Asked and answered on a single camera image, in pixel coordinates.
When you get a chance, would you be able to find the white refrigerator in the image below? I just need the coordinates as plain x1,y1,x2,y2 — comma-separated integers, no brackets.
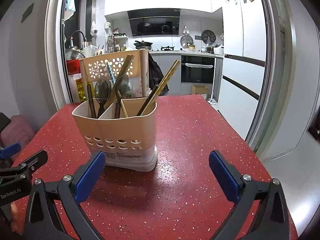
217,0,268,110

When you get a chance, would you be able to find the curved kitchen faucet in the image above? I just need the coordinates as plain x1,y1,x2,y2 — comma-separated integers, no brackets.
71,30,87,48

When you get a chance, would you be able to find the dark wall switch panel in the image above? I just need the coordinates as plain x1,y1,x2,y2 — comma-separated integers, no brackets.
21,3,35,23

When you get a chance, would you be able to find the blue patterned tip chopstick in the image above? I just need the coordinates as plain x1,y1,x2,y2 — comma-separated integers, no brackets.
106,61,117,87

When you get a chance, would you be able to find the pink plastic stool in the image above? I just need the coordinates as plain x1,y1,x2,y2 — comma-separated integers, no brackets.
0,115,34,155

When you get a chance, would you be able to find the round divided hanging tray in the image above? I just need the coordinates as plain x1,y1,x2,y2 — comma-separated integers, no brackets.
201,29,216,44

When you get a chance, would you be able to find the person's left hand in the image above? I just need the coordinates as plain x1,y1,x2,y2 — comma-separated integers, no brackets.
9,201,20,233

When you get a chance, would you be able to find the beige flower cutout trolley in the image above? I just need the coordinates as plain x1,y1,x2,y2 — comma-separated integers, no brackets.
79,49,150,103

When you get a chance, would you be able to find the black flat device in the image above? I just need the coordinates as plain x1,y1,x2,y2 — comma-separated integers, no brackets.
0,112,12,130

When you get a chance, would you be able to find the yellow oil bottle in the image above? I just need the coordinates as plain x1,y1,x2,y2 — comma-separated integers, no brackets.
74,76,87,102

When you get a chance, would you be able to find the black chopstick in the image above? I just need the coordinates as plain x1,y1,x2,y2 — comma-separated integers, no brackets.
136,85,159,117

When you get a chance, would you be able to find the black built-in oven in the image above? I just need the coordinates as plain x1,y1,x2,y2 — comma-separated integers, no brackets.
180,55,215,83

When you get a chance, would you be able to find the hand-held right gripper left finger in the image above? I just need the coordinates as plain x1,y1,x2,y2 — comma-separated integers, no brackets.
24,151,106,240

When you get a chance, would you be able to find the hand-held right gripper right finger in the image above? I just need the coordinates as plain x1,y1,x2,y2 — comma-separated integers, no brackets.
209,150,298,240

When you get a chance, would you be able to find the white spice rack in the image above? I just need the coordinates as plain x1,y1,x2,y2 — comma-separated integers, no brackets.
107,34,129,53

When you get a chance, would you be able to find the cardboard box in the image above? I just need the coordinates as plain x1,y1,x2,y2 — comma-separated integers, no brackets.
192,85,209,95

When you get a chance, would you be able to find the red plastic basket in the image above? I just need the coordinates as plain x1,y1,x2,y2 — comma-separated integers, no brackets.
66,59,81,75

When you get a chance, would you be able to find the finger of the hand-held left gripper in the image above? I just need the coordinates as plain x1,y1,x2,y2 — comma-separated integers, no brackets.
0,142,22,159
15,150,48,178

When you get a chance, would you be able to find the black range hood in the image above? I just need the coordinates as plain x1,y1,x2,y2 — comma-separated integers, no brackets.
127,8,181,37

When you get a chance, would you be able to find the black wok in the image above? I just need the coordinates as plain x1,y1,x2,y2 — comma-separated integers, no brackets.
133,40,153,50

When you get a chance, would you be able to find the grey sliding door frame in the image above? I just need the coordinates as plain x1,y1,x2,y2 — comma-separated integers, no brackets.
45,0,304,160

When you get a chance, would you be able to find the beige plastic utensil holder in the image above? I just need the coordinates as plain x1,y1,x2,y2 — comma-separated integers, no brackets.
72,97,158,172

